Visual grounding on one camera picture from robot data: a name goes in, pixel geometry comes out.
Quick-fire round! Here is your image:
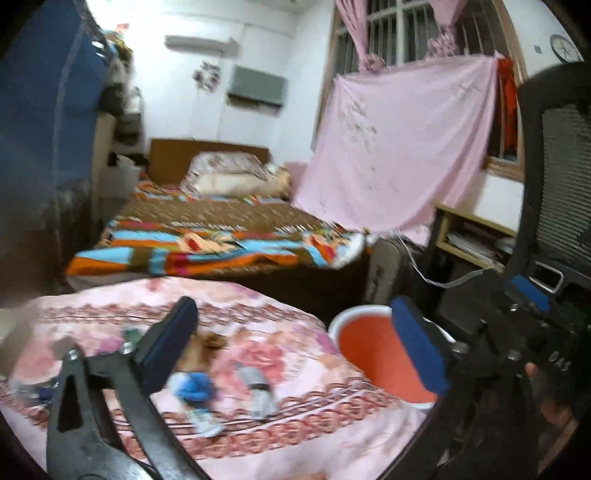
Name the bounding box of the round wall clock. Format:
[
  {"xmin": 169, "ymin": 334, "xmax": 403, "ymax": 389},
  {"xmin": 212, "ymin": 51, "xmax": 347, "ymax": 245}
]
[{"xmin": 549, "ymin": 34, "xmax": 583, "ymax": 63}]

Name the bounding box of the small wall ornament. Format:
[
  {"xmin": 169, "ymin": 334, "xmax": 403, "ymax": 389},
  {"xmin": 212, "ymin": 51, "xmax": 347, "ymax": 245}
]
[{"xmin": 193, "ymin": 62, "xmax": 222, "ymax": 93}]

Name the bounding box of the white air conditioner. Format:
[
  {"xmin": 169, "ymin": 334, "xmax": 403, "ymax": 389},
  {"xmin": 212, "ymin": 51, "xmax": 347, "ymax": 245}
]
[{"xmin": 165, "ymin": 34, "xmax": 232, "ymax": 56}]

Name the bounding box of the white nightstand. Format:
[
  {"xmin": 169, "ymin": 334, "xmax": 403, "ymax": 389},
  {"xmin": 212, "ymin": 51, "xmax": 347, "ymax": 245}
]
[{"xmin": 99, "ymin": 154, "xmax": 141, "ymax": 199}]

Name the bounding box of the white cable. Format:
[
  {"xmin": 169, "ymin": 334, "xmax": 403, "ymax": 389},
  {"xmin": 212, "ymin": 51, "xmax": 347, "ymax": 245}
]
[{"xmin": 401, "ymin": 236, "xmax": 485, "ymax": 289}]

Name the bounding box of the cream pillow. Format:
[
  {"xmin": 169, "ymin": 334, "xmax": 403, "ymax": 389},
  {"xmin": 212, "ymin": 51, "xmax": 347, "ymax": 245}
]
[{"xmin": 196, "ymin": 172, "xmax": 278, "ymax": 198}]

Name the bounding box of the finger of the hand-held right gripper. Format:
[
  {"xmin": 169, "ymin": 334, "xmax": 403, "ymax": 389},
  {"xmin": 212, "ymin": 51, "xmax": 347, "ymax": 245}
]
[{"xmin": 480, "ymin": 270, "xmax": 551, "ymax": 319}]

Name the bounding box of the hanging red cloth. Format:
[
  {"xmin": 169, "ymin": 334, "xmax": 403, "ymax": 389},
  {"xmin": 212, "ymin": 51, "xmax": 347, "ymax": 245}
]
[{"xmin": 496, "ymin": 55, "xmax": 518, "ymax": 153}]

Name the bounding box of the barred window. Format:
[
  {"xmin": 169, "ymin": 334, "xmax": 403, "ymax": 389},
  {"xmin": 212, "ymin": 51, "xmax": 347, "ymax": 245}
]
[{"xmin": 329, "ymin": 0, "xmax": 527, "ymax": 160}]

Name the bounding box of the stack of papers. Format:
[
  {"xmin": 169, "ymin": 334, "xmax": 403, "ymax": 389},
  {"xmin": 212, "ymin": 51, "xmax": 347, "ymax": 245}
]
[{"xmin": 445, "ymin": 231, "xmax": 504, "ymax": 266}]

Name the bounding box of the wooden bed headboard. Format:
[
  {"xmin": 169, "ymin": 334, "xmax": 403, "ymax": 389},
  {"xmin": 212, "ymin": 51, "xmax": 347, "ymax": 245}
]
[{"xmin": 148, "ymin": 138, "xmax": 271, "ymax": 185}]

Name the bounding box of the black mesh office chair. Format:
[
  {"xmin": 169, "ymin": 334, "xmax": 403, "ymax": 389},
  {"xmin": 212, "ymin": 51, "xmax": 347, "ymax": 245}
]
[{"xmin": 505, "ymin": 62, "xmax": 591, "ymax": 315}]

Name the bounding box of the dark blue wrapper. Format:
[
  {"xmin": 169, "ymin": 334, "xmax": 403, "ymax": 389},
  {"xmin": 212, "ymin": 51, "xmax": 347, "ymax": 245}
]
[{"xmin": 9, "ymin": 381, "xmax": 58, "ymax": 404}]

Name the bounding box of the dried apple slice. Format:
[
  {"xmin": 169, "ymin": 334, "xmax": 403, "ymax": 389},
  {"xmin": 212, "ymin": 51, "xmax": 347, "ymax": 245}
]
[{"xmin": 182, "ymin": 332, "xmax": 227, "ymax": 371}]

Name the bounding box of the black handbag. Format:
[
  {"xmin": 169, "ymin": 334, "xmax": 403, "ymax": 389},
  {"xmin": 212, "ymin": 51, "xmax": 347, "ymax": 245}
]
[{"xmin": 100, "ymin": 83, "xmax": 126, "ymax": 114}]

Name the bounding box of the floral pillow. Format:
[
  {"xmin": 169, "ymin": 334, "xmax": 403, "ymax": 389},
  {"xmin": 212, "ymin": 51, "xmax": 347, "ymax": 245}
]
[{"xmin": 180, "ymin": 152, "xmax": 271, "ymax": 195}]

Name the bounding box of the orange bin with white rim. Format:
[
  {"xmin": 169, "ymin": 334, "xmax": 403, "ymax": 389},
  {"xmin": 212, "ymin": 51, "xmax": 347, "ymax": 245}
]
[{"xmin": 327, "ymin": 305, "xmax": 458, "ymax": 411}]

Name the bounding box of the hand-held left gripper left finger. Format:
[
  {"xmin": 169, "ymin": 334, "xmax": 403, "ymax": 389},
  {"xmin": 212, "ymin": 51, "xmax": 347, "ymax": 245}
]
[{"xmin": 46, "ymin": 296, "xmax": 208, "ymax": 480}]

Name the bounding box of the pink floral blanket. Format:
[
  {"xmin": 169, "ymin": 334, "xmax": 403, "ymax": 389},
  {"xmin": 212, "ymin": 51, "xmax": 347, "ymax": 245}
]
[{"xmin": 0, "ymin": 276, "xmax": 428, "ymax": 480}]

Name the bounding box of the colourful patterned bedspread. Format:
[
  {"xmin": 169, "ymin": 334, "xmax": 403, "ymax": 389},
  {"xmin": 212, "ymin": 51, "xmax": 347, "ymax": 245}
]
[{"xmin": 65, "ymin": 180, "xmax": 370, "ymax": 278}]

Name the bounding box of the hanging pink sheet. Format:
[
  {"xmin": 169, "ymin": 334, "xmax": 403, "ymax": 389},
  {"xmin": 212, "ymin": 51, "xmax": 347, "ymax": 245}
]
[{"xmin": 292, "ymin": 53, "xmax": 502, "ymax": 245}]

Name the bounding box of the blue fabric wardrobe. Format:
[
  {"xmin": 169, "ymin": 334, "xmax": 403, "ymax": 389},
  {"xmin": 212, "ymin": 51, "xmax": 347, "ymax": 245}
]
[{"xmin": 0, "ymin": 0, "xmax": 114, "ymax": 296}]

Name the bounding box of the cream folded cloth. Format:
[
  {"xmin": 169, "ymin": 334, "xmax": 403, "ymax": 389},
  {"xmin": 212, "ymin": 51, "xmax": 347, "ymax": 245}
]
[{"xmin": 265, "ymin": 164, "xmax": 293, "ymax": 199}]

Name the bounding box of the grey wall-mounted box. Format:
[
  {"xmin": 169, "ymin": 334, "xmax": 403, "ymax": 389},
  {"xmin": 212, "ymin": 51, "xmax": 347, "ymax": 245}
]
[{"xmin": 226, "ymin": 65, "xmax": 288, "ymax": 108}]

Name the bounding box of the white wrapper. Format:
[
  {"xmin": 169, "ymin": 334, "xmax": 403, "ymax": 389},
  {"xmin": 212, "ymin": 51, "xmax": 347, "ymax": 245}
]
[{"xmin": 187, "ymin": 408, "xmax": 226, "ymax": 438}]

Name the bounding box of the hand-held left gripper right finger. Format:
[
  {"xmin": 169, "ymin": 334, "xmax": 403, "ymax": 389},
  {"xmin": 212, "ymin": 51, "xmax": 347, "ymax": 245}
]
[{"xmin": 383, "ymin": 296, "xmax": 544, "ymax": 480}]

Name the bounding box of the wooden shelf desk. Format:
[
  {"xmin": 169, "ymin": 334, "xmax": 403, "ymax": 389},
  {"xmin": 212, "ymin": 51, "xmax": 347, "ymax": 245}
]
[{"xmin": 431, "ymin": 203, "xmax": 518, "ymax": 273}]

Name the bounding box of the grey handbag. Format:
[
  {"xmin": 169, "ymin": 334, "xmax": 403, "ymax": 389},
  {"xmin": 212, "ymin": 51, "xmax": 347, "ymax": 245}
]
[{"xmin": 117, "ymin": 90, "xmax": 144, "ymax": 141}]

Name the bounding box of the pink curtain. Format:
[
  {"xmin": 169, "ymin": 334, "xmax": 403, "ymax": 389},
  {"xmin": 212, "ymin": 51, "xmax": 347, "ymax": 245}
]
[
  {"xmin": 427, "ymin": 0, "xmax": 468, "ymax": 58},
  {"xmin": 335, "ymin": 0, "xmax": 385, "ymax": 72}
]

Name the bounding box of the person's right hand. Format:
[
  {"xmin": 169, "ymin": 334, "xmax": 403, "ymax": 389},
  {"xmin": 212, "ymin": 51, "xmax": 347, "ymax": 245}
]
[{"xmin": 525, "ymin": 362, "xmax": 580, "ymax": 432}]

